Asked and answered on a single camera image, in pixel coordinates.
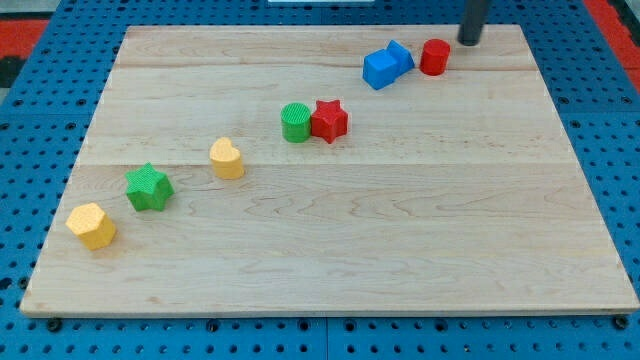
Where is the light wooden board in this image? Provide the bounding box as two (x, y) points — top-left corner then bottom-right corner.
(20, 25), (639, 318)

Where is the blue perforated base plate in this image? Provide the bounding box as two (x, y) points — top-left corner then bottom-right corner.
(1, 0), (639, 359)

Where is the yellow heart block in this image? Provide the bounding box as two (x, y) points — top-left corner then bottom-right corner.
(209, 137), (245, 180)

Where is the blue cube block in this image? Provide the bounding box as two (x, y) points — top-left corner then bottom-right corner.
(362, 49), (398, 90)

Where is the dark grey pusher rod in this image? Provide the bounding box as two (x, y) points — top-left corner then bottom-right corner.
(457, 0), (491, 46)

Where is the red cylinder block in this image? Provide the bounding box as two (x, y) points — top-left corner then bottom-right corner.
(419, 39), (451, 76)

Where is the blue triangle block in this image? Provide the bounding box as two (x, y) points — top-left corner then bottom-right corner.
(386, 40), (415, 77)

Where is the green star block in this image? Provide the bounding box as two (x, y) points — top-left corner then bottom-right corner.
(125, 163), (174, 211)

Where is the yellow hexagon block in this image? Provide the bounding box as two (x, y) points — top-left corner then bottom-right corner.
(65, 203), (117, 250)

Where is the green cylinder block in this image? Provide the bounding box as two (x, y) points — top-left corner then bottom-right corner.
(280, 102), (311, 143)

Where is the red star block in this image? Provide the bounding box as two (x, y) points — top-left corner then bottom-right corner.
(311, 100), (349, 144)

